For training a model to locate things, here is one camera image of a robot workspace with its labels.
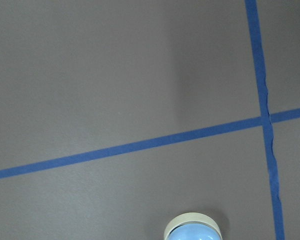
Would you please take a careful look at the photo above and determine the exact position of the brown paper table cover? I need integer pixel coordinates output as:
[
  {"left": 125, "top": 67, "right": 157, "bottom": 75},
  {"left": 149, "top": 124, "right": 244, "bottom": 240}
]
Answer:
[{"left": 0, "top": 0, "right": 300, "bottom": 240}]

